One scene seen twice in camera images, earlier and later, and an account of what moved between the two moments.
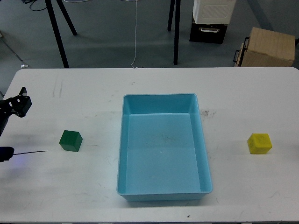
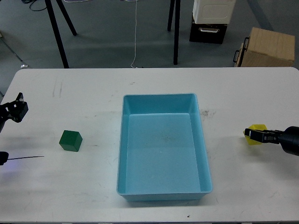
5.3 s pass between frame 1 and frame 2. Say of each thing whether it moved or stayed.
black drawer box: stayed
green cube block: stayed
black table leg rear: stayed
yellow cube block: moved
